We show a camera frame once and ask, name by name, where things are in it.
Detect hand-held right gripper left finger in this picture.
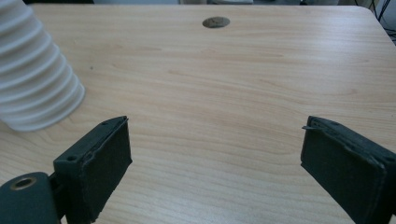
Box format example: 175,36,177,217
53,116,134,224

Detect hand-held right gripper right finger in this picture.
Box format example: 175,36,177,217
300,116,396,224

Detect stack of white paper cups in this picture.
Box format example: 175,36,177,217
0,0,86,133

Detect dark round table grommet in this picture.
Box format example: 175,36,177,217
202,16,231,29

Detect hanging black cables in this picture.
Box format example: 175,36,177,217
372,0,396,34

